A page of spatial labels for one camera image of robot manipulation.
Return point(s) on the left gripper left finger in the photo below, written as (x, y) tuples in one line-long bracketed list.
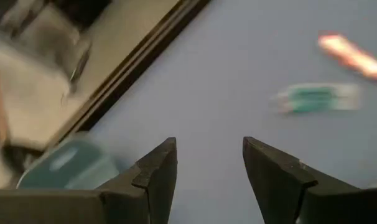
[(151, 186)]

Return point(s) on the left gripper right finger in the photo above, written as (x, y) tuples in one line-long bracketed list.
[(278, 186)]

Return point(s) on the red white Smarties candy roll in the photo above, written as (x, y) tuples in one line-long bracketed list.
[(350, 56)]

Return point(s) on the teal plastic bin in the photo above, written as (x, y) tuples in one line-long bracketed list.
[(70, 165)]

